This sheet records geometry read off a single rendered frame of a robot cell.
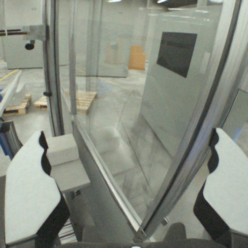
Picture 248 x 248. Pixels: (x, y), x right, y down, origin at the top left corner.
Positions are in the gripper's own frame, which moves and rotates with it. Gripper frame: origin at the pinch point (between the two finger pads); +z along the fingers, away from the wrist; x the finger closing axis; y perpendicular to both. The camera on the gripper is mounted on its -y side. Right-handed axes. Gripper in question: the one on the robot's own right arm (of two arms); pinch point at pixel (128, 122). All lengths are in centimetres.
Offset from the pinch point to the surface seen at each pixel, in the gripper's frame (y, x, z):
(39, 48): 4, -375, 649
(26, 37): -12, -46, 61
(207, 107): 1.9, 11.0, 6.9
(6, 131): 24, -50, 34
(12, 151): 36, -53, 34
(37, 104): 108, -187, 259
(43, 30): -14, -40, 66
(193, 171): 12.3, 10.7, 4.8
